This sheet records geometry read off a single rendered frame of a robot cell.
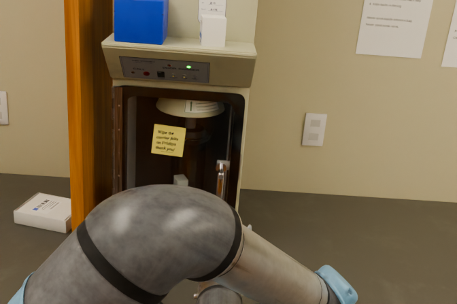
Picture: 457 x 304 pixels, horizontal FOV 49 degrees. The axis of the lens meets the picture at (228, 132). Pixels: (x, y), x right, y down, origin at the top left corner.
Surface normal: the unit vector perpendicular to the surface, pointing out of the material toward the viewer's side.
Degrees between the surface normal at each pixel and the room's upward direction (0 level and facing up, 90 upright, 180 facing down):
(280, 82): 90
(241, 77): 135
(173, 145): 90
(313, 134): 90
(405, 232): 0
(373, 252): 0
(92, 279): 65
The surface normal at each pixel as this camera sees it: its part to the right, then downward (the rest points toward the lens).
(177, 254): 0.61, 0.14
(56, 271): -0.49, -0.43
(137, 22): 0.01, 0.35
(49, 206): 0.07, -0.93
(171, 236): 0.50, -0.23
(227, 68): -0.04, 0.91
